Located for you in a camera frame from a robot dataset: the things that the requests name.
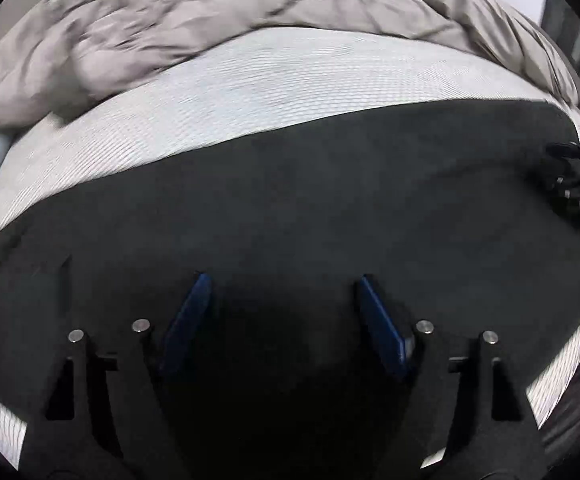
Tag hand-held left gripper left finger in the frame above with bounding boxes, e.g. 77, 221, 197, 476
17, 272, 214, 480

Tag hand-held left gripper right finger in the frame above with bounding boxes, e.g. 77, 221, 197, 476
354, 274, 545, 480

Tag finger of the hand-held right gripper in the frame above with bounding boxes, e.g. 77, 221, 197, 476
537, 160, 579, 202
544, 141, 580, 162

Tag grey duvet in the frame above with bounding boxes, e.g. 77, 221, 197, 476
0, 0, 580, 137

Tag black pants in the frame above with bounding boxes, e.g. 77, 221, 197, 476
0, 99, 580, 480

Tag honeycomb patterned mattress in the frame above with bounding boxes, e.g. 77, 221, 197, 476
0, 27, 580, 467

